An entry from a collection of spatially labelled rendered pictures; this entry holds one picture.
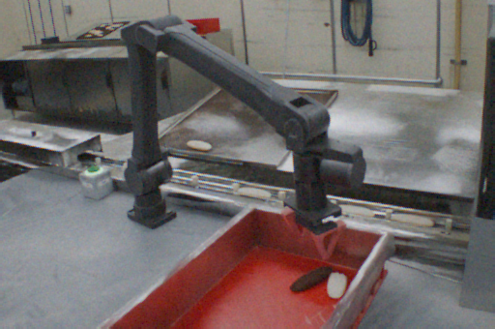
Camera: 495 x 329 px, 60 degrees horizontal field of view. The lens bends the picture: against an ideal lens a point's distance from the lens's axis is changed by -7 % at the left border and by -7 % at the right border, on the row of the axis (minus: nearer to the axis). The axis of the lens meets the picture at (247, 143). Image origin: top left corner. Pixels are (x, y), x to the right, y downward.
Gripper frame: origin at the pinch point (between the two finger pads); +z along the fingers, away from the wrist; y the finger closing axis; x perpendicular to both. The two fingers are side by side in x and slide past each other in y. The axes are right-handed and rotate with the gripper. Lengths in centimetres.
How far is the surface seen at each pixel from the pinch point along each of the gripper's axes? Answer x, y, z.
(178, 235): -15.9, -34.8, 7.9
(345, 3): 263, -298, -19
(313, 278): -0.8, 0.3, 6.9
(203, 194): -4.6, -43.3, 3.7
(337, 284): 2.0, 4.4, 7.6
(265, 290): -9.6, -3.7, 8.3
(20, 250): -54, -52, 7
